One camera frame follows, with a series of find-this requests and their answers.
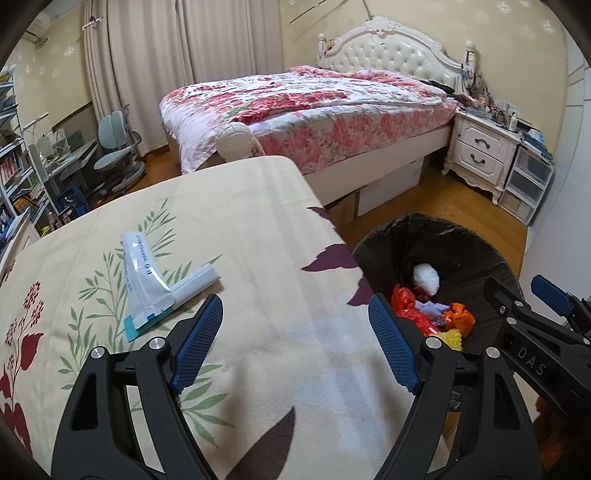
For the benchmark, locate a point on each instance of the clear plastic drawer unit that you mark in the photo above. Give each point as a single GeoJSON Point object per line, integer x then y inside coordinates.
{"type": "Point", "coordinates": [526, 184]}

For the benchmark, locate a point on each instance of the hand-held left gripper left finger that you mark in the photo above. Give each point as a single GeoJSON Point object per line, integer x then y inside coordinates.
{"type": "Point", "coordinates": [198, 341]}

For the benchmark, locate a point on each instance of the orange plastic bag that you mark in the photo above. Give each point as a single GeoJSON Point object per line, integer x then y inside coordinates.
{"type": "Point", "coordinates": [459, 317]}

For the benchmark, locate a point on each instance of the plain white squeezed tube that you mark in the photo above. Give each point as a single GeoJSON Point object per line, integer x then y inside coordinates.
{"type": "Point", "coordinates": [196, 284]}

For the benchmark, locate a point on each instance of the brown cardboard box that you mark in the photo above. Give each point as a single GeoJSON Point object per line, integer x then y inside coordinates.
{"type": "Point", "coordinates": [344, 210]}

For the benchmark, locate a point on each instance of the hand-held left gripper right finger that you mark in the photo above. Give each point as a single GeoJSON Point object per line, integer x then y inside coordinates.
{"type": "Point", "coordinates": [392, 344]}

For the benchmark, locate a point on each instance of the white nightstand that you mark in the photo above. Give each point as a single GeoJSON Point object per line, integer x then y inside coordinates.
{"type": "Point", "coordinates": [480, 147]}

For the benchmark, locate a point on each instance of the white tufted bed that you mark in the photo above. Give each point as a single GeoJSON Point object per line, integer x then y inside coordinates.
{"type": "Point", "coordinates": [392, 46]}

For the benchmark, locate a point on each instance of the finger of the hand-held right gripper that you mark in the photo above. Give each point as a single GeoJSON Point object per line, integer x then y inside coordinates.
{"type": "Point", "coordinates": [551, 295]}
{"type": "Point", "coordinates": [503, 300]}

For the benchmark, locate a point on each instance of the white bookshelf with books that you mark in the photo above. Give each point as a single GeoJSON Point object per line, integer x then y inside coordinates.
{"type": "Point", "coordinates": [18, 184]}

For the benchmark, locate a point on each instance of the white air conditioner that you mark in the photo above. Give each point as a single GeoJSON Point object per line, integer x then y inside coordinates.
{"type": "Point", "coordinates": [38, 27]}

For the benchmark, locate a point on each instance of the foam fruit net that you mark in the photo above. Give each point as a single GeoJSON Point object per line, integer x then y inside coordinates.
{"type": "Point", "coordinates": [452, 340]}

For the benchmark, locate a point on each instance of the black bag trash bin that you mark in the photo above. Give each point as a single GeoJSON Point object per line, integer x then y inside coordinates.
{"type": "Point", "coordinates": [461, 258]}

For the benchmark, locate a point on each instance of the clutter of nightstand bottles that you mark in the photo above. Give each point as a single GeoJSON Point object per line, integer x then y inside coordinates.
{"type": "Point", "coordinates": [489, 104]}

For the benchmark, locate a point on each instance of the grey study desk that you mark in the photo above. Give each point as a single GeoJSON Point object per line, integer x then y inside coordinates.
{"type": "Point", "coordinates": [64, 161]}

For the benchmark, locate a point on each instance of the white blue toothpaste tube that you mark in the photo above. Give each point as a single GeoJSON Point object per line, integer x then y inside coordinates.
{"type": "Point", "coordinates": [141, 281]}

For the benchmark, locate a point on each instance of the grey blue desk chair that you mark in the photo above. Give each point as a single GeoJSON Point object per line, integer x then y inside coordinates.
{"type": "Point", "coordinates": [115, 152]}

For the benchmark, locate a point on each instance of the pink floral quilt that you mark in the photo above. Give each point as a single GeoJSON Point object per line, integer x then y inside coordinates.
{"type": "Point", "coordinates": [300, 106]}

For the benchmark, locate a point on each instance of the white tissue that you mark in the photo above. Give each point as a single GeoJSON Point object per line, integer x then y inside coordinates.
{"type": "Point", "coordinates": [425, 279]}

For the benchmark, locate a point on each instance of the white cardboard box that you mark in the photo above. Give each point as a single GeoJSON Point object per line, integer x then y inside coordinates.
{"type": "Point", "coordinates": [392, 187]}

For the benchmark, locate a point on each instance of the white bed rail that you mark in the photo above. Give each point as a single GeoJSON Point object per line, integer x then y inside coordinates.
{"type": "Point", "coordinates": [16, 244]}

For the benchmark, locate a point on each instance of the red plastic bag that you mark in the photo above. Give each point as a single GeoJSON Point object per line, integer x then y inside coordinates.
{"type": "Point", "coordinates": [427, 325]}
{"type": "Point", "coordinates": [402, 300]}

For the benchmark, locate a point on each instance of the beige curtains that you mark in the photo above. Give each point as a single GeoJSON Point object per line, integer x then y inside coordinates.
{"type": "Point", "coordinates": [161, 55]}

